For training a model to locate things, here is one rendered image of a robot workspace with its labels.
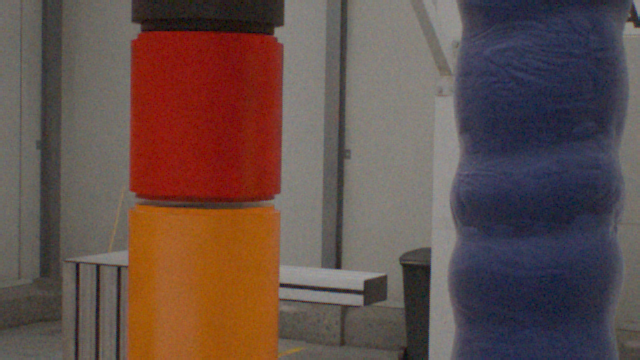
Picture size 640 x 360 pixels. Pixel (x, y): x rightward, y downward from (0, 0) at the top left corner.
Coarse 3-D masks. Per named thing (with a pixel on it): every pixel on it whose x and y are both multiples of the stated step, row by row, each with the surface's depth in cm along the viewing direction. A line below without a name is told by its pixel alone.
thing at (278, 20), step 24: (144, 0) 40; (168, 0) 39; (192, 0) 39; (216, 0) 39; (240, 0) 39; (264, 0) 40; (144, 24) 40; (168, 24) 40; (192, 24) 39; (216, 24) 39; (240, 24) 40; (264, 24) 40
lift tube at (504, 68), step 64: (512, 0) 161; (576, 0) 160; (512, 64) 161; (576, 64) 159; (512, 128) 162; (512, 192) 161; (576, 192) 161; (512, 256) 162; (576, 256) 161; (512, 320) 163; (576, 320) 163
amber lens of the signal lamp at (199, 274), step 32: (128, 224) 41; (160, 224) 40; (192, 224) 39; (224, 224) 39; (256, 224) 40; (128, 256) 41; (160, 256) 40; (192, 256) 39; (224, 256) 39; (256, 256) 40; (128, 288) 41; (160, 288) 40; (192, 288) 39; (224, 288) 40; (256, 288) 40; (128, 320) 41; (160, 320) 40; (192, 320) 39; (224, 320) 40; (256, 320) 40; (128, 352) 41; (160, 352) 40; (192, 352) 39; (224, 352) 40; (256, 352) 40
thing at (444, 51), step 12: (420, 0) 487; (420, 12) 492; (432, 12) 494; (420, 24) 497; (432, 24) 495; (432, 36) 499; (444, 36) 503; (432, 48) 505; (444, 48) 504; (456, 48) 511; (444, 60) 507; (444, 72) 512; (444, 84) 515
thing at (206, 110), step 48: (144, 48) 40; (192, 48) 39; (240, 48) 39; (144, 96) 40; (192, 96) 39; (240, 96) 39; (144, 144) 40; (192, 144) 39; (240, 144) 39; (144, 192) 40; (192, 192) 39; (240, 192) 40
